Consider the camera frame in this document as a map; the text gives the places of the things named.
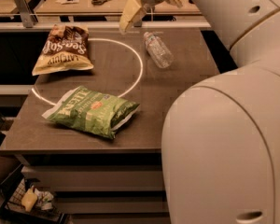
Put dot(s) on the white tape circle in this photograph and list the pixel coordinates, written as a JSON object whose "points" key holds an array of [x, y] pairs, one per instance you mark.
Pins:
{"points": [[36, 93]]}

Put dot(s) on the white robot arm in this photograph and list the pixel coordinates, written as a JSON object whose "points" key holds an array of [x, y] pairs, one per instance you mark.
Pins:
{"points": [[220, 145]]}

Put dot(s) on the clear plastic water bottle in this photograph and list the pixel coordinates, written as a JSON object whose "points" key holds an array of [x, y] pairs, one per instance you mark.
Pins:
{"points": [[157, 50]]}

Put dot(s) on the grey left metal bracket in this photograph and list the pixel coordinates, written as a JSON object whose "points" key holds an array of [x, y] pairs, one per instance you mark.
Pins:
{"points": [[27, 18]]}

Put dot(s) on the black wire basket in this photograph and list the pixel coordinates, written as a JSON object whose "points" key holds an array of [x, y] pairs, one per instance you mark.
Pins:
{"points": [[43, 212]]}

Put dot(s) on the green jalapeno chip bag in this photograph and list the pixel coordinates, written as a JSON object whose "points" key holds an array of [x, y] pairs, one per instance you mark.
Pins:
{"points": [[92, 112]]}

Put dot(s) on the brown sea salt chip bag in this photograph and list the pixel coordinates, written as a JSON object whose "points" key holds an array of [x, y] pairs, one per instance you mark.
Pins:
{"points": [[66, 49]]}

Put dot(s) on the yellow item in basket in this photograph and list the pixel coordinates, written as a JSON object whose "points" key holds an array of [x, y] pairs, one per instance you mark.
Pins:
{"points": [[29, 199]]}

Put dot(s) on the black handled scissors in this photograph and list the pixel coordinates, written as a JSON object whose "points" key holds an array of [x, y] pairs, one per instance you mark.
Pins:
{"points": [[99, 2]]}

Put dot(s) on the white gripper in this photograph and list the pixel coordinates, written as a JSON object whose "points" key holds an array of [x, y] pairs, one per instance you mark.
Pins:
{"points": [[135, 11]]}

